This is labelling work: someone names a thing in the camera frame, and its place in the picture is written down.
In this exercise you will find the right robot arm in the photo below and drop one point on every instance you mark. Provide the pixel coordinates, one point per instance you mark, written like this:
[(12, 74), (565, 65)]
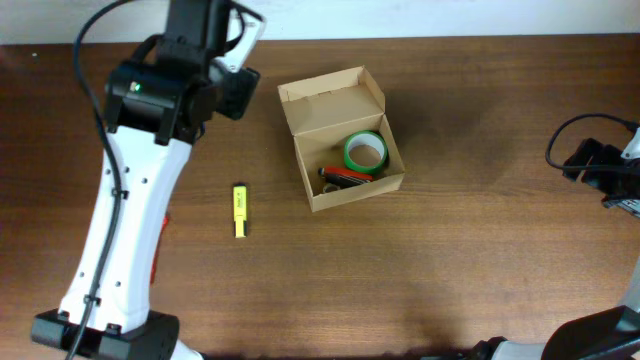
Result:
[(609, 334)]

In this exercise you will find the cardboard box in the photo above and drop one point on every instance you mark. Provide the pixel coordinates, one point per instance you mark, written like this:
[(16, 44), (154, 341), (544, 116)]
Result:
[(322, 112)]

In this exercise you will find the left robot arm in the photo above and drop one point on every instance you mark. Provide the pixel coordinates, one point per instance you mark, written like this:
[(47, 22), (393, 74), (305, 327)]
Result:
[(156, 106)]

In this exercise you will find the yellow highlighter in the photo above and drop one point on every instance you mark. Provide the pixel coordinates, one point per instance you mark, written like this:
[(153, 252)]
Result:
[(240, 212)]

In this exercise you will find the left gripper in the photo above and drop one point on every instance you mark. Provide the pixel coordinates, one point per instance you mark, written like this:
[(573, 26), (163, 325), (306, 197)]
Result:
[(236, 103)]

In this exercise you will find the green tape roll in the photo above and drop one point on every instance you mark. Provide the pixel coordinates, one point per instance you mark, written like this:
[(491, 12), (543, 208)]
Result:
[(365, 152)]

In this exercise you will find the orange utility knife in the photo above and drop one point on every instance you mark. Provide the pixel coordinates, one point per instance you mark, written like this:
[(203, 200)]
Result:
[(164, 225)]

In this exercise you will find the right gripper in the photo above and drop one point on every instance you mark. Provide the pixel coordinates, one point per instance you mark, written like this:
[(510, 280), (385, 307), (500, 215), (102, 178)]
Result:
[(603, 153)]

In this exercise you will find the yellow clear tape roll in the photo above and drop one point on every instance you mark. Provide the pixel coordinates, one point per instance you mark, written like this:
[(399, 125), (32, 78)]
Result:
[(330, 187)]

